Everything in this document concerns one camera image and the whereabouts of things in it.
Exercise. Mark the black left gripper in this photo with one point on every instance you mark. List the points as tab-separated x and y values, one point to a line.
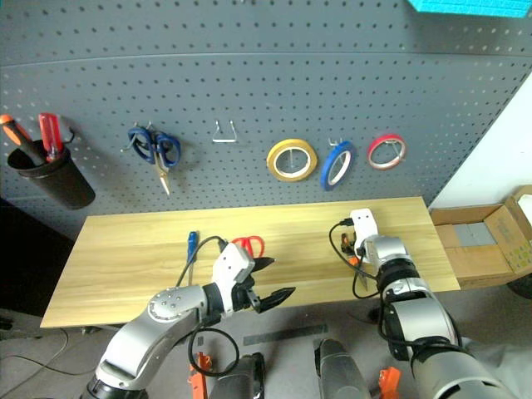
245	293

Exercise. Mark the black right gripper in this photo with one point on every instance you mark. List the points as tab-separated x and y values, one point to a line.
348	245

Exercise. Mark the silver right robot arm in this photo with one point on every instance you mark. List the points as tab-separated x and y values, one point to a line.
428	316

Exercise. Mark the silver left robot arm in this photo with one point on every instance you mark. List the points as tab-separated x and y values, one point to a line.
166	316

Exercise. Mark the blue tape roll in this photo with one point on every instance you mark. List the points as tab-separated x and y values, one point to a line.
328	164

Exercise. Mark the red tape roll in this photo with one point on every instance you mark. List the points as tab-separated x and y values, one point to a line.
376	146

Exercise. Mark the yellow tape roll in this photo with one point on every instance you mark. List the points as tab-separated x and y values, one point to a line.
274	160

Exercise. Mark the grey metal pegboard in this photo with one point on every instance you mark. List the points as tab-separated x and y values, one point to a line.
257	83

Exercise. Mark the dark rounded robot leg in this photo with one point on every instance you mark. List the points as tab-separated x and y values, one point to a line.
338	370
241	380

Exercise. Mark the grey foam blocks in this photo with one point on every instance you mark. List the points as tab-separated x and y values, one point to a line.
474	233

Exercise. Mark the open brown cardboard box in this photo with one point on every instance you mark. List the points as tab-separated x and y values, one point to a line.
474	262

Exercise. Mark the black plastic tool cup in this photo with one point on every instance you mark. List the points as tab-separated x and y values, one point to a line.
62	183

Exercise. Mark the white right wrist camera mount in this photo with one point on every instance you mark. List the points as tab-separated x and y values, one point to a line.
365	226

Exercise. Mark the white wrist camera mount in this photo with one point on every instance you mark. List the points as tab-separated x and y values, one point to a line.
365	226
230	262

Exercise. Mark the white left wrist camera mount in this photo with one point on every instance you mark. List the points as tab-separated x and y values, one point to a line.
230	262

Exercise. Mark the orange plastic bracket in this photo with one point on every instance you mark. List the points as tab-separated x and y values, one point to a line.
201	374
390	382

